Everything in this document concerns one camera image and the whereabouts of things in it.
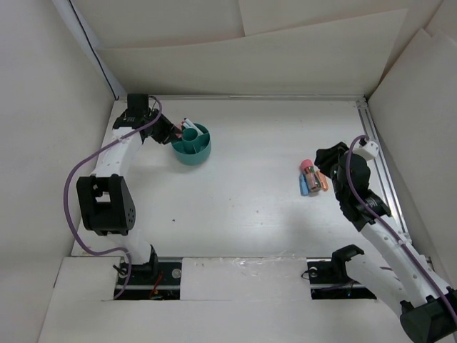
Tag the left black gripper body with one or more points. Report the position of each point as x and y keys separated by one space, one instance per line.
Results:
x=152 y=113

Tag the teal round organizer container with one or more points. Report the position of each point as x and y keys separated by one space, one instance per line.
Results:
x=192 y=149

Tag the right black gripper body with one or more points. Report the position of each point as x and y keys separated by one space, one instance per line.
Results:
x=330 y=162

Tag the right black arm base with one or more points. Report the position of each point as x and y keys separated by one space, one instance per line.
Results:
x=328 y=279

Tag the orange translucent eraser case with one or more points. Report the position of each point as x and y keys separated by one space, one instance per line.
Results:
x=323 y=181

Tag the pink capped pencil tube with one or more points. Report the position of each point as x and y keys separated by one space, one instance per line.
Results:
x=312 y=180

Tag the blue translucent eraser case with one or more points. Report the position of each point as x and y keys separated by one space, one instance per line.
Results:
x=303 y=185

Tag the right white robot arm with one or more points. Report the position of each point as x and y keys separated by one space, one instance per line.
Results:
x=424 y=302

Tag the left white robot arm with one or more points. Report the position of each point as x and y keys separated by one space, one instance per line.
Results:
x=107 y=207

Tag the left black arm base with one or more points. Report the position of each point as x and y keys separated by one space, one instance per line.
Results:
x=157 y=280

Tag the blue capped white marker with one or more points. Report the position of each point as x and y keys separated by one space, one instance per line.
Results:
x=199 y=132

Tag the aluminium rail right side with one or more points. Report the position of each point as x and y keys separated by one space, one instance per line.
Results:
x=380 y=169

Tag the pink translucent eraser case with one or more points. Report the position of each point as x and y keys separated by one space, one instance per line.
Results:
x=177 y=131

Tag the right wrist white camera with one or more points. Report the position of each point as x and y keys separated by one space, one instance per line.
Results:
x=368 y=151

